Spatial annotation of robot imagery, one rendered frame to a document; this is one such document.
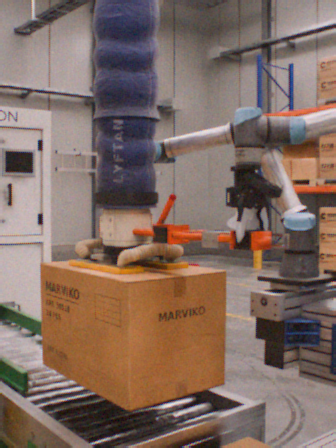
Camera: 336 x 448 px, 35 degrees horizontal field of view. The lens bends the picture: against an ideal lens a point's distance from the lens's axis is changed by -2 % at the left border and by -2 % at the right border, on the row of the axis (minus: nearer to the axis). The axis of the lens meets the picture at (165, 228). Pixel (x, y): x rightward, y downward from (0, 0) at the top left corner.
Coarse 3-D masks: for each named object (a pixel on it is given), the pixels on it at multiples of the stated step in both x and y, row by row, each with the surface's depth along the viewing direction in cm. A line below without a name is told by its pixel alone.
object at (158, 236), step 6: (156, 228) 174; (162, 228) 171; (168, 228) 170; (174, 228) 171; (180, 228) 173; (186, 228) 174; (156, 234) 175; (162, 234) 173; (168, 234) 170; (156, 240) 174; (162, 240) 171; (168, 240) 170; (174, 240) 171; (180, 240) 173
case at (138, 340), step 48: (48, 288) 202; (96, 288) 175; (144, 288) 164; (192, 288) 176; (48, 336) 204; (96, 336) 176; (144, 336) 165; (192, 336) 177; (96, 384) 177; (144, 384) 165; (192, 384) 177
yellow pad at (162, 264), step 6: (162, 258) 195; (138, 264) 198; (144, 264) 196; (150, 264) 193; (156, 264) 190; (162, 264) 188; (168, 264) 187; (174, 264) 188; (180, 264) 189; (186, 264) 191
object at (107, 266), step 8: (72, 264) 198; (80, 264) 193; (88, 264) 189; (96, 264) 187; (104, 264) 184; (112, 264) 183; (112, 272) 177; (120, 272) 174; (128, 272) 176; (136, 272) 178
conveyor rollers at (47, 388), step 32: (0, 320) 348; (0, 352) 274; (32, 352) 275; (32, 384) 227; (64, 384) 226; (64, 416) 195; (96, 416) 194; (128, 416) 192; (160, 416) 191; (192, 416) 197
